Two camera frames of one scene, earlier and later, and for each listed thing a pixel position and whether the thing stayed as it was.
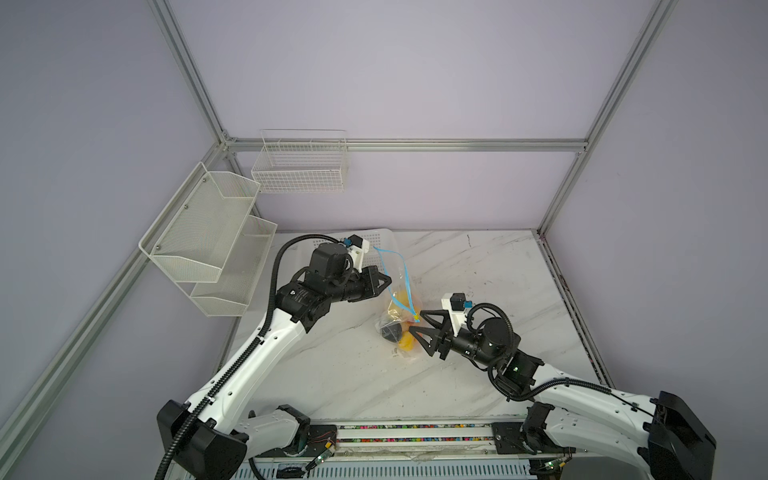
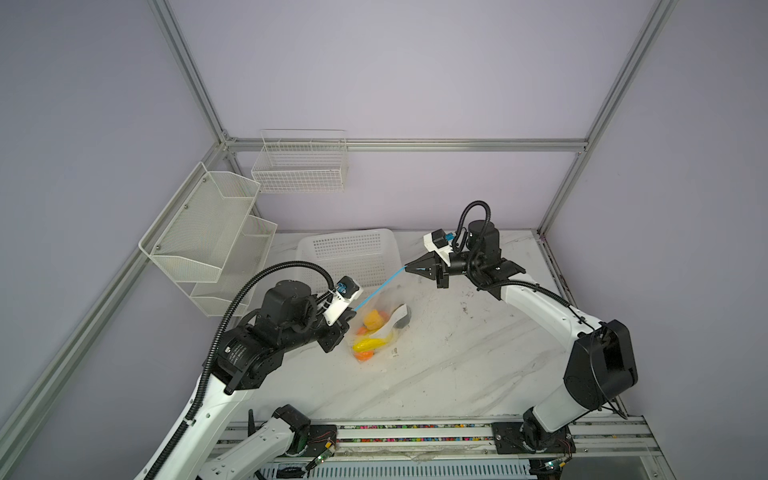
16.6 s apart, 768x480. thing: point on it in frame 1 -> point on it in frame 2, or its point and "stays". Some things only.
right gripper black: x=445 y=339 -> x=441 y=273
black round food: x=392 y=332 -> x=401 y=317
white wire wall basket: x=301 y=161 stays
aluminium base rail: x=427 y=451 stays
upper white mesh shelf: x=196 y=230 stays
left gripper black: x=369 y=283 -> x=332 y=337
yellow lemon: x=398 y=312 -> x=373 y=320
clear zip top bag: x=405 y=306 -> x=380 y=320
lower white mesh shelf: x=229 y=296 stays
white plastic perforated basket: x=382 y=238 stays
